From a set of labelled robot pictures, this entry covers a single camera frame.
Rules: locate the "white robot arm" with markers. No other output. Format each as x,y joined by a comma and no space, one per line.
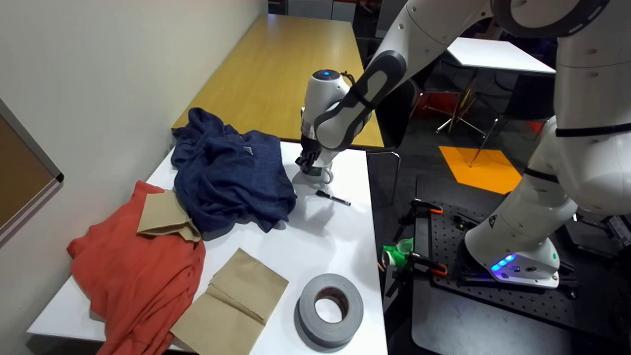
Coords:
582,159

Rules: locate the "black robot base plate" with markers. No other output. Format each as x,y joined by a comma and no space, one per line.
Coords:
468,311

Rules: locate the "dark blue towel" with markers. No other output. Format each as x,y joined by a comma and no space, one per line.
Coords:
225,177

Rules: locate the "black marker pen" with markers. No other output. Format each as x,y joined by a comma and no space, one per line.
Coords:
328,195

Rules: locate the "tan cloth on red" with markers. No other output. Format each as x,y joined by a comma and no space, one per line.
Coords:
164,215

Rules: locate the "orange handled clamp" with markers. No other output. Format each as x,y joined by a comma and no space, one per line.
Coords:
424,207
432,266

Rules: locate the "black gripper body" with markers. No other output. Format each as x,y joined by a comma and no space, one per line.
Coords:
314,157

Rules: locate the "cork notice board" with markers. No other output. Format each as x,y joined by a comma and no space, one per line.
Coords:
28,175

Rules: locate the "white background table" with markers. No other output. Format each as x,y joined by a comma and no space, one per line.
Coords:
493,53

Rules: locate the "red orange cloth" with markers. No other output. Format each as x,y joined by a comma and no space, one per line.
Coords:
136,284

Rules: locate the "grey duct tape roll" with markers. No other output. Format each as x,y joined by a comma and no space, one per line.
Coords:
328,311

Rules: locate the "white table board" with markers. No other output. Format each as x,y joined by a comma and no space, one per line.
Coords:
318,236

